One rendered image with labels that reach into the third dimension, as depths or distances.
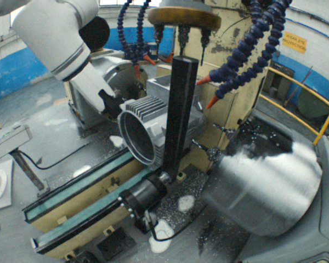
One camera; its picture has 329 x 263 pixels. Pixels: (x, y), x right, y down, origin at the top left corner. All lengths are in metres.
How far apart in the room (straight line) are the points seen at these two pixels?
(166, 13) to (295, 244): 0.49
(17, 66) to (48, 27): 5.77
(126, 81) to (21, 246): 0.75
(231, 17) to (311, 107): 4.00
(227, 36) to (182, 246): 0.68
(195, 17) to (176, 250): 0.58
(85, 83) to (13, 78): 5.89
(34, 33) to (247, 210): 0.44
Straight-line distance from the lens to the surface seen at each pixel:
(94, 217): 0.40
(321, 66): 5.40
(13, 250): 0.71
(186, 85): 0.19
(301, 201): 0.30
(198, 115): 0.41
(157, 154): 0.35
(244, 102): 0.55
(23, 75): 6.03
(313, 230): 0.30
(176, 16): 0.32
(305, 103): 4.39
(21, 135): 0.52
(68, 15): 0.29
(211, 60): 0.58
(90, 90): 0.29
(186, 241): 0.50
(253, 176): 0.25
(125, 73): 0.56
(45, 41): 0.27
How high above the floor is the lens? 1.28
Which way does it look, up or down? 39 degrees down
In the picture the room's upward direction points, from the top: 5 degrees clockwise
